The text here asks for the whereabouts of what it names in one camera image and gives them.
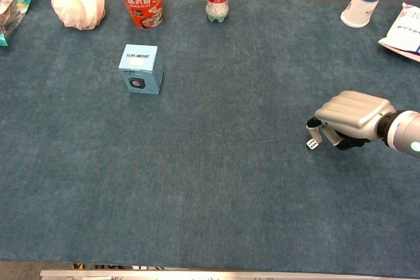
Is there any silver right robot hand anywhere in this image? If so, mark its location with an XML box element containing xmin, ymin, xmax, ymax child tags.
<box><xmin>306</xmin><ymin>90</ymin><xmax>397</xmax><ymax>151</ymax></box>

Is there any white printed snack bag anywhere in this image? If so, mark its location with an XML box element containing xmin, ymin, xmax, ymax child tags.
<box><xmin>377</xmin><ymin>2</ymin><xmax>420</xmax><ymax>63</ymax></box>

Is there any white paper cup blue band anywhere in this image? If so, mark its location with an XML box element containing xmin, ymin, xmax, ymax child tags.
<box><xmin>340</xmin><ymin>0</ymin><xmax>385</xmax><ymax>28</ymax></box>

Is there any teal felt table cloth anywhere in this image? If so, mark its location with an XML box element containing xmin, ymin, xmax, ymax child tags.
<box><xmin>0</xmin><ymin>0</ymin><xmax>420</xmax><ymax>279</ymax></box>

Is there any light blue speaker box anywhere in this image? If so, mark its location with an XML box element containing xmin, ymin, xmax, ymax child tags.
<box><xmin>118</xmin><ymin>44</ymin><xmax>164</xmax><ymax>95</ymax></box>

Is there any white mesh bath sponge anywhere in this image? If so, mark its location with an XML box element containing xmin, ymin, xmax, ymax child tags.
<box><xmin>51</xmin><ymin>0</ymin><xmax>106</xmax><ymax>31</ymax></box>

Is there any teal plastic snack bag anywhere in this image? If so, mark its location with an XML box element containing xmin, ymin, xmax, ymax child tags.
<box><xmin>0</xmin><ymin>0</ymin><xmax>33</xmax><ymax>47</ymax></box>

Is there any silver metal frame rail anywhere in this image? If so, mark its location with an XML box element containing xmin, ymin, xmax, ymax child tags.
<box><xmin>39</xmin><ymin>269</ymin><xmax>420</xmax><ymax>280</ymax></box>

